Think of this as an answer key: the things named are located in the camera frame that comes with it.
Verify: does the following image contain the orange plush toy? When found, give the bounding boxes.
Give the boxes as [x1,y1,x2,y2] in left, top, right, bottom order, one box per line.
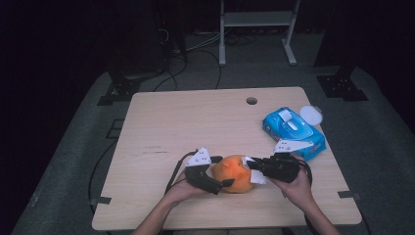
[210,154,256,194]

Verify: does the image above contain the white wet wipe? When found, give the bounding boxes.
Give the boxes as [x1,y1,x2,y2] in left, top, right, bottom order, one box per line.
[240,156,268,186]

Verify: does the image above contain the person's left hand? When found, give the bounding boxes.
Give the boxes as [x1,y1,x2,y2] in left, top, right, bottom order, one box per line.
[164,172,209,207]

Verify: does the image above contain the person's right hand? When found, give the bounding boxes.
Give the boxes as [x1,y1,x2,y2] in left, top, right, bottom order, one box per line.
[270,156,316,211]

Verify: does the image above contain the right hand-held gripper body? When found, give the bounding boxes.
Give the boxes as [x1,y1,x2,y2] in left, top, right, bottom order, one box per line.
[262,140,315,184]

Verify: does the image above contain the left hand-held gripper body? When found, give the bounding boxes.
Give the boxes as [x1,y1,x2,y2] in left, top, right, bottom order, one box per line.
[184,146,223,196]

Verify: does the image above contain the white floor cables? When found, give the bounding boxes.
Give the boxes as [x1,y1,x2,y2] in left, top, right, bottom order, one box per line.
[185,31,223,53]

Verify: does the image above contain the black stand base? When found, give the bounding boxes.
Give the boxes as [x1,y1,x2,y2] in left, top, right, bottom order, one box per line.
[316,65,370,102]
[97,65,164,106]

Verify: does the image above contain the hand-held gripper cable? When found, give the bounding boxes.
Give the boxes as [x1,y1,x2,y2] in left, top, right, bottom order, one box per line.
[293,156,313,188]
[164,149,200,195]

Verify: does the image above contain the right hand-held gripper cable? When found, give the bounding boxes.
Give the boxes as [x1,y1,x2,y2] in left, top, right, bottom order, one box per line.
[293,156,313,188]

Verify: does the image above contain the white round lid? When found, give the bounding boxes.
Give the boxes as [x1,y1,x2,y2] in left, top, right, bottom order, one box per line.
[299,104,325,126]

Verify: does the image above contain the long black floor cable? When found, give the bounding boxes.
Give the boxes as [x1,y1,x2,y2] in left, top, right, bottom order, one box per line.
[87,139,119,216]

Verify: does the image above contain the black tape strip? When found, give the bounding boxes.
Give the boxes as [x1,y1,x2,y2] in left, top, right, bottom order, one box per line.
[337,190,362,201]
[89,196,113,206]

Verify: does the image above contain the blue wet wipes pack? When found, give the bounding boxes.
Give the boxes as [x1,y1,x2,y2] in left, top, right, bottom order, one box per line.
[261,107,327,163]

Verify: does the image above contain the white metal stand frame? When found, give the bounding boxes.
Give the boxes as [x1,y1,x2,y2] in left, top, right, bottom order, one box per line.
[218,0,301,67]

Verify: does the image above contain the left hand-held gripper cable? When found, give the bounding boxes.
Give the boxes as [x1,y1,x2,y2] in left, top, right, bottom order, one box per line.
[164,149,200,195]

